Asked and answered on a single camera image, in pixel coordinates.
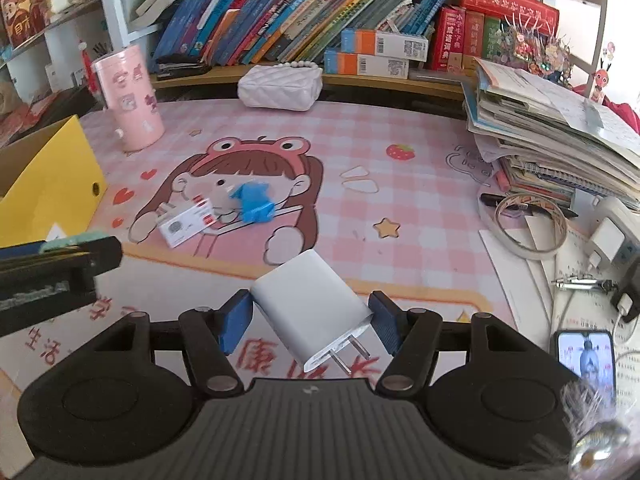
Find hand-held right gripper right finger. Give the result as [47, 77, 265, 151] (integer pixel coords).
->
[368, 291, 538, 396]

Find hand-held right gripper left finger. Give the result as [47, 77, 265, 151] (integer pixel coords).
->
[87, 289, 252, 395]

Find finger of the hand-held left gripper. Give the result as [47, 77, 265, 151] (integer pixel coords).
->
[0, 266, 99, 337]
[0, 236, 124, 287]

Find white charger plug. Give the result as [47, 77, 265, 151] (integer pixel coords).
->
[250, 248, 376, 377]

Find yellow cardboard box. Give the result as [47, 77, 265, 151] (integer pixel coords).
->
[0, 114, 108, 249]

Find white and red small box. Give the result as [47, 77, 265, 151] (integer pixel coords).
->
[157, 194, 222, 250]

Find blue plastic toy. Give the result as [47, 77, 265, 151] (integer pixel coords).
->
[231, 179, 277, 224]

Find pink printed tablecloth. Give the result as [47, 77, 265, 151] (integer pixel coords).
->
[0, 97, 568, 413]

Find red paper decorations in bag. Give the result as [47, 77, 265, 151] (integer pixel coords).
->
[0, 91, 63, 148]

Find white tape roll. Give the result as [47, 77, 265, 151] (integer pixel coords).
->
[493, 193, 569, 261]

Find pink cylindrical container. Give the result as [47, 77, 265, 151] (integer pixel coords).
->
[93, 43, 166, 152]

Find black pen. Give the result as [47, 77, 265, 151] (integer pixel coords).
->
[478, 192, 579, 219]

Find red tassel ornament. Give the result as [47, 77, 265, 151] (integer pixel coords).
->
[78, 39, 97, 90]

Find silver metal pen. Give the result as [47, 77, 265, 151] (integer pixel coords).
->
[553, 273, 614, 292]

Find black smartphone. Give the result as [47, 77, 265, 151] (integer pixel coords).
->
[556, 328, 616, 412]

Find white plugged-in charger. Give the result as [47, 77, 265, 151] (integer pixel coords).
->
[584, 217, 627, 272]

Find white corner shelf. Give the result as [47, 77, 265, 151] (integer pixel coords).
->
[0, 0, 107, 108]

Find clear shiny plastic object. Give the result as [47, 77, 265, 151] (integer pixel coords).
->
[559, 379, 632, 477]

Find white quilted purse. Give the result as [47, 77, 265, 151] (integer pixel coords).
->
[237, 61, 324, 113]

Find white bookshelf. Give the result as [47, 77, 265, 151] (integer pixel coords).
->
[94, 0, 607, 107]

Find white power strip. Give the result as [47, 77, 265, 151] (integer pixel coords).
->
[584, 196, 640, 321]

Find stack of papers and notebooks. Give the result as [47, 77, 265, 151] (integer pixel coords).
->
[462, 57, 640, 207]

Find orange and white box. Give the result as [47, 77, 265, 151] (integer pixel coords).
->
[323, 48, 410, 79]
[340, 28, 430, 62]

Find red standing dictionary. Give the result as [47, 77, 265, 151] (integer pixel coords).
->
[429, 5, 502, 75]

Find row of colourful books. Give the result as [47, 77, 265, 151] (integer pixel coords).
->
[151, 0, 452, 68]

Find ornate beaded headdress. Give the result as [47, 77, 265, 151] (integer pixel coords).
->
[499, 14, 572, 82]

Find red cloth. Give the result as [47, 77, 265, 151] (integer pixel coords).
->
[570, 82, 640, 136]

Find deer cartoon figure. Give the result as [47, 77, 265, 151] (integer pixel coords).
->
[589, 41, 619, 104]

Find red thick dictionary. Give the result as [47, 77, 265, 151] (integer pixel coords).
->
[452, 0, 560, 25]

